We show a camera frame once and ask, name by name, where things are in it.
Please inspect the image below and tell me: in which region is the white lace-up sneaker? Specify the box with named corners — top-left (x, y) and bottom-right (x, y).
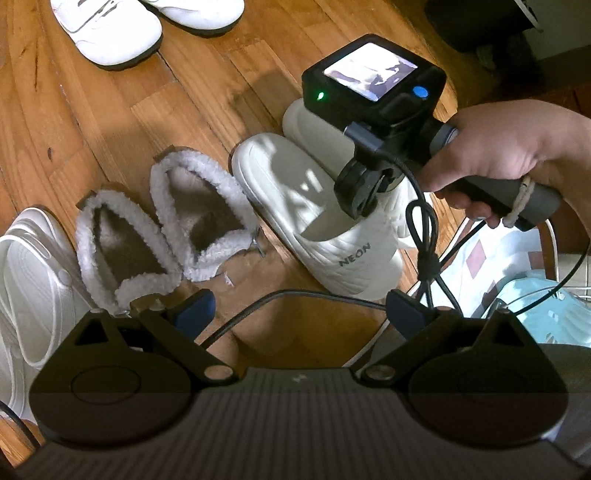
top-left (139, 0), bottom-right (245, 37)

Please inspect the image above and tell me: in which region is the black cable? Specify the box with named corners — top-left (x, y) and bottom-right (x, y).
top-left (0, 401), bottom-right (29, 448)
top-left (198, 288), bottom-right (391, 349)
top-left (344, 121), bottom-right (591, 320)

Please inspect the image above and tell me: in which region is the light blue plastic basket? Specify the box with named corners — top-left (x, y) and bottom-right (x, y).
top-left (480, 272), bottom-right (591, 348)

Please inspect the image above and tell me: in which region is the white clog with charms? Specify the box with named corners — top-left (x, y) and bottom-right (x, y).
top-left (0, 207), bottom-right (95, 418)

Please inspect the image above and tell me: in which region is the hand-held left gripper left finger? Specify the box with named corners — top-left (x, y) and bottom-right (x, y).
top-left (69, 289), bottom-right (239, 385)

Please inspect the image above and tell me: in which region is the tan fleece-lined slipper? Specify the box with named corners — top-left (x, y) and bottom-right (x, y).
top-left (75, 188), bottom-right (185, 320)
top-left (149, 147), bottom-right (298, 363)

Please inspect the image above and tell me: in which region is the white slide sandal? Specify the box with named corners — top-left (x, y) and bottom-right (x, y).
top-left (281, 98), bottom-right (421, 252)
top-left (230, 133), bottom-right (404, 297)

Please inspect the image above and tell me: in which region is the white pink patterned cloth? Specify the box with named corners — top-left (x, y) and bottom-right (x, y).
top-left (436, 226), bottom-right (557, 319)

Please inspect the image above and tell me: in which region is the person's right hand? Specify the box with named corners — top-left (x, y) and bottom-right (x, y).
top-left (418, 99), bottom-right (591, 230)

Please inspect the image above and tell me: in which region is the white string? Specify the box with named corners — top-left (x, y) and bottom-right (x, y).
top-left (503, 176), bottom-right (537, 228)

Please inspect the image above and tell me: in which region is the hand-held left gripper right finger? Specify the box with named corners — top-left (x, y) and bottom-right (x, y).
top-left (360, 289), bottom-right (532, 385)

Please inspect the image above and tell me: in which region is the white strap sneaker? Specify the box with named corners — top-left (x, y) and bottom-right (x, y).
top-left (50, 0), bottom-right (164, 71)

